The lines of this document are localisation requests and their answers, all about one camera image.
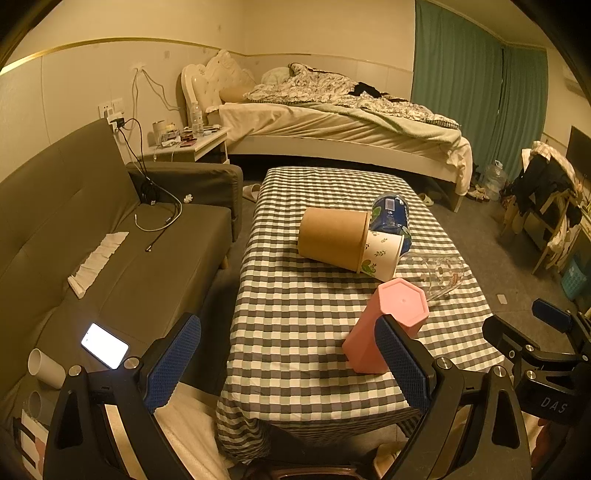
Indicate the brown paper cup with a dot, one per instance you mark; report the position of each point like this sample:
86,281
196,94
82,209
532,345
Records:
330,235

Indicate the pink hexagonal cup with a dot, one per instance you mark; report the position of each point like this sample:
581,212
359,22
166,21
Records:
369,332

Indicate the clear glass mug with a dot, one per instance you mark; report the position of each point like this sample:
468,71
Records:
438,272

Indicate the clear water bottle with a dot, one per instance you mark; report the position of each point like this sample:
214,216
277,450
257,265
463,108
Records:
196,120

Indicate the pile of clothes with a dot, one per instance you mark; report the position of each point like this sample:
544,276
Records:
540,180

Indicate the large water jug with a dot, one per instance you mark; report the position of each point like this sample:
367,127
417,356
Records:
495,180

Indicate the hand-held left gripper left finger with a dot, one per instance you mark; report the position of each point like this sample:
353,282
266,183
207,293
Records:
173,364

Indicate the blue plastic basket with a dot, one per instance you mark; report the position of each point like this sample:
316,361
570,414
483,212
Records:
574,279

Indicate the smartphone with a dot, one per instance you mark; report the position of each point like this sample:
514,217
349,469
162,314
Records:
104,344

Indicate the beige slippers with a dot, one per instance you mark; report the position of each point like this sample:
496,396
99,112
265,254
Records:
252,193

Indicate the white nightstand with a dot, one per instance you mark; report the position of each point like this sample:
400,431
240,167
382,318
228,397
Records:
203,145

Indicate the folded white cloth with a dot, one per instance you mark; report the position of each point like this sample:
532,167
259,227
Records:
99,258

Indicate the blue printed cup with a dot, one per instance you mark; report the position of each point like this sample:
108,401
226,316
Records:
390,212

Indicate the grey sofa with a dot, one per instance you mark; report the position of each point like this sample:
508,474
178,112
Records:
46,207

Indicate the wooden chair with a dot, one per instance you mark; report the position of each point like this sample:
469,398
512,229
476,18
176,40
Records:
554,249

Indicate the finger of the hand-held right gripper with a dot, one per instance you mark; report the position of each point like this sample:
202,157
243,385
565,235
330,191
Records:
551,314
505,334

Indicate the white headboard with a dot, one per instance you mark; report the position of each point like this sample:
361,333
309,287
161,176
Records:
207,83

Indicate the green pillow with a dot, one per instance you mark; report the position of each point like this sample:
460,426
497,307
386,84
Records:
276,76

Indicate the white printed bag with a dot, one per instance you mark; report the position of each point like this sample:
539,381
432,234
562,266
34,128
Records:
30,445

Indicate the wall outlet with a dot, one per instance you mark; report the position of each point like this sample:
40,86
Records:
111,107

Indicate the patterned blanket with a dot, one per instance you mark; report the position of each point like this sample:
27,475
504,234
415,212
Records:
323,87

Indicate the black garment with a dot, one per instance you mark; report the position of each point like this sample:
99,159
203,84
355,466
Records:
364,90

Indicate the television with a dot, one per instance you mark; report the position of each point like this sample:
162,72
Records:
579,150

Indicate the green curtain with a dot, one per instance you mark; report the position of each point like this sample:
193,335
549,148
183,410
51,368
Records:
457,78

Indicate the checkered tablecloth table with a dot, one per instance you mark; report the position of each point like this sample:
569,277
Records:
286,300

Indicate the bed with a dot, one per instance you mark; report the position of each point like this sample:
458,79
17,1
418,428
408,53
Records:
323,134

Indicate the white floral paper cup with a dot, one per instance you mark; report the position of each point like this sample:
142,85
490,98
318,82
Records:
383,258

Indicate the white container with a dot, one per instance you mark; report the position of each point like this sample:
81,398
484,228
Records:
161,131

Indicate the air conditioner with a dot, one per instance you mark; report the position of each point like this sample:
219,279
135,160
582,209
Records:
572,81

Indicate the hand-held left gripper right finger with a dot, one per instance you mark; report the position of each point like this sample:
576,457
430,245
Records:
401,364

